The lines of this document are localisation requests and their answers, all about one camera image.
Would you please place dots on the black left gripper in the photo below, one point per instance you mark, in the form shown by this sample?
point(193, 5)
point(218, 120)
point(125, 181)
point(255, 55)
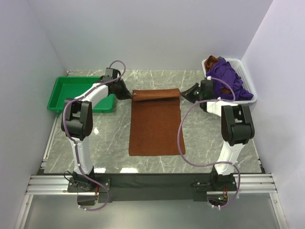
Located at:
point(126, 94)

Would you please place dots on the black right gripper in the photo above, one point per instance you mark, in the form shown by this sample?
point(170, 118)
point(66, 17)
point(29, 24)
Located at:
point(189, 93)

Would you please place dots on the brown towel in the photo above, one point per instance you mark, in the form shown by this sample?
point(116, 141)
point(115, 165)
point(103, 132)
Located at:
point(155, 119)
point(208, 64)

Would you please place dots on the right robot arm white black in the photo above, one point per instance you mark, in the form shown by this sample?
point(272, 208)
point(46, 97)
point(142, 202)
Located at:
point(237, 129)

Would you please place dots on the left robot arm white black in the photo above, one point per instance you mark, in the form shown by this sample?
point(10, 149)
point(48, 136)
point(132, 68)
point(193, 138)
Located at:
point(77, 123)

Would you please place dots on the brown towel in basket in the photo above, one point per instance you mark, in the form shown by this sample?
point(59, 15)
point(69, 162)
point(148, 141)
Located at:
point(208, 64)

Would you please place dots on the purple towel in basket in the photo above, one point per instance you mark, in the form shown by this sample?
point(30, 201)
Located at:
point(223, 70)

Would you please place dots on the white plastic basket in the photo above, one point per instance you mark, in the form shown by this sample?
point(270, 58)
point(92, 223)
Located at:
point(238, 66)

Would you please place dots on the green plastic tray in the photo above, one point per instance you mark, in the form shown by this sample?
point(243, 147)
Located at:
point(72, 86)

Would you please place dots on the black base bar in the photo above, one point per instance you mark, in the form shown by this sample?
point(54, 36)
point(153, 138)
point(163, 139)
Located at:
point(106, 187)

